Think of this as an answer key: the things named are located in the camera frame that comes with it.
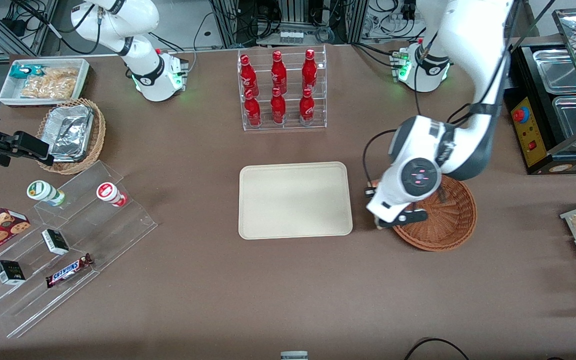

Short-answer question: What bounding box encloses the aluminium foil tray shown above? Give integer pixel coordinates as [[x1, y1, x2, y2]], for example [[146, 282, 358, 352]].
[[47, 104, 95, 162]]

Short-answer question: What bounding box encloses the white rectangular bin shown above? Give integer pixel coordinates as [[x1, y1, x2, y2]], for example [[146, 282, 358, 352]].
[[0, 58, 91, 108]]

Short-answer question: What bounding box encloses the aluminium frame rack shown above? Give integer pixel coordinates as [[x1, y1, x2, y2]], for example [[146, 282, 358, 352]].
[[209, 0, 370, 47]]

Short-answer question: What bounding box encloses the grey terminal block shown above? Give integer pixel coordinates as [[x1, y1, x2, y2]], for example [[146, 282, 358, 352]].
[[279, 29, 305, 45]]

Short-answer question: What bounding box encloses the clear bag of crackers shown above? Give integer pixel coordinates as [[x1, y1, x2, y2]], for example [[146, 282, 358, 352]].
[[20, 67, 80, 100]]

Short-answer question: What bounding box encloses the red cola bottle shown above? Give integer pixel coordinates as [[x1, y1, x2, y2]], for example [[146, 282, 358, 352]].
[[244, 89, 262, 127], [301, 48, 318, 93], [270, 86, 287, 125], [299, 88, 316, 126], [239, 54, 260, 97], [270, 50, 288, 95]]

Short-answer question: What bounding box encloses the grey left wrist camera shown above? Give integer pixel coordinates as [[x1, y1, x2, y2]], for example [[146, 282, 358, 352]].
[[375, 209, 428, 230]]

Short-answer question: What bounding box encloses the light wicker basket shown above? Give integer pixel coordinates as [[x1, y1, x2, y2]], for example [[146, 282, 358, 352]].
[[36, 98, 107, 176]]

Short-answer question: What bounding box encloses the clear acrylic bottle rack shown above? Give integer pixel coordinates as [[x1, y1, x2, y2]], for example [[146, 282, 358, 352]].
[[237, 45, 328, 132]]

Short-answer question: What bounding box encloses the black cable on table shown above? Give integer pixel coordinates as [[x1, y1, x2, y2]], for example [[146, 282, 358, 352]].
[[403, 338, 471, 360]]

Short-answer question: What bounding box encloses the snickers chocolate bar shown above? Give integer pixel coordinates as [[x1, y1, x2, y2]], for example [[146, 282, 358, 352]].
[[45, 253, 94, 289]]

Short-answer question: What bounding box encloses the red lid yogurt cup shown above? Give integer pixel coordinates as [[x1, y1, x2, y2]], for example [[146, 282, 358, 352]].
[[96, 182, 129, 208]]

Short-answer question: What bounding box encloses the small black box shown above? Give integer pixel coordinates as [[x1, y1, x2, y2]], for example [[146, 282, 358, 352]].
[[0, 260, 27, 286], [41, 228, 70, 256]]

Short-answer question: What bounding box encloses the clear acrylic stepped stand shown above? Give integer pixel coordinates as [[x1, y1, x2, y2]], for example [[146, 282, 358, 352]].
[[0, 160, 159, 340]]

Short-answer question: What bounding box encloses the black food warmer appliance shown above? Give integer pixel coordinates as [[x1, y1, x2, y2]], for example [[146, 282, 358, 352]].
[[503, 7, 576, 176]]

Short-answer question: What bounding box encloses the beige plastic tray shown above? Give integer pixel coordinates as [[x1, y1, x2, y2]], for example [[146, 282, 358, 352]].
[[238, 161, 354, 240]]

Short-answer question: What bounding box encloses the brown wicker basket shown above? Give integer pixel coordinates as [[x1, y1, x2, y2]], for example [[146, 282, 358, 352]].
[[384, 174, 478, 252]]

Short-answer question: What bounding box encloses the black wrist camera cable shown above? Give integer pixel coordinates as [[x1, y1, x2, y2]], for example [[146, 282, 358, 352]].
[[362, 128, 405, 191]]

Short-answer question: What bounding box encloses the green lid yogurt cup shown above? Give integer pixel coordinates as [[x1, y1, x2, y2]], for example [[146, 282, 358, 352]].
[[26, 180, 67, 207]]

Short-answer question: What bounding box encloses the green snack packet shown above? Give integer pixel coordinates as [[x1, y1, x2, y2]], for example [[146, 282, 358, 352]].
[[9, 63, 47, 80]]

